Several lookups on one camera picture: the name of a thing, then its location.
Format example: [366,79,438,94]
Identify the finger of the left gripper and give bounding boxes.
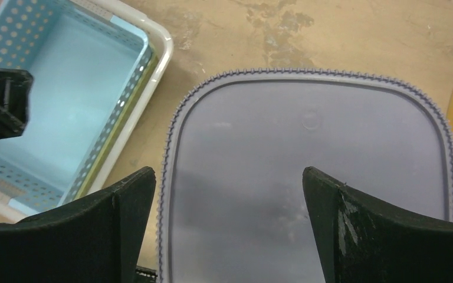
[0,68,34,140]

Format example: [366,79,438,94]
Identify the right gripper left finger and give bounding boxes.
[0,167,156,282]

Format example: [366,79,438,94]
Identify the light blue plastic crate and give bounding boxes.
[0,0,154,216]

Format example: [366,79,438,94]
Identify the olive green plastic crate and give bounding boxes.
[64,45,156,203]

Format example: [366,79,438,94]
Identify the white plastic tray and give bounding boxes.
[0,0,175,223]

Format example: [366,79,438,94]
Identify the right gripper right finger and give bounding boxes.
[303,167,453,282]

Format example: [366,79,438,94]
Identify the grey mesh basket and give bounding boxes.
[157,68,453,282]

